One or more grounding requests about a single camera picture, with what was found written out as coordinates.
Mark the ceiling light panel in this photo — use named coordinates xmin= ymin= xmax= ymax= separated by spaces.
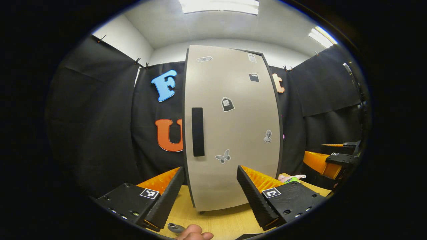
xmin=179 ymin=0 xmax=260 ymax=16
xmin=308 ymin=26 xmax=338 ymax=49

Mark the black cabinet door handle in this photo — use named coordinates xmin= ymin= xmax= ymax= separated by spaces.
xmin=191 ymin=107 xmax=205 ymax=157

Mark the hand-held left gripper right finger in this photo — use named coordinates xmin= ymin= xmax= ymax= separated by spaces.
xmin=236 ymin=165 xmax=326 ymax=231

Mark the silver bottle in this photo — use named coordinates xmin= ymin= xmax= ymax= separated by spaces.
xmin=167 ymin=223 xmax=186 ymax=234

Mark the black backdrop cloth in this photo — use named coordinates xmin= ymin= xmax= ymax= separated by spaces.
xmin=45 ymin=35 xmax=367 ymax=198

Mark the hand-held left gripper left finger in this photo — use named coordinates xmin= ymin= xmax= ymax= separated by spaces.
xmin=94 ymin=166 xmax=185 ymax=233

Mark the green and pink plush toy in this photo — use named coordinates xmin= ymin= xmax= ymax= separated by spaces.
xmin=278 ymin=174 xmax=307 ymax=184

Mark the light grey cabinet door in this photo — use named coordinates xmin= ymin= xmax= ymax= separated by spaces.
xmin=182 ymin=45 xmax=284 ymax=212

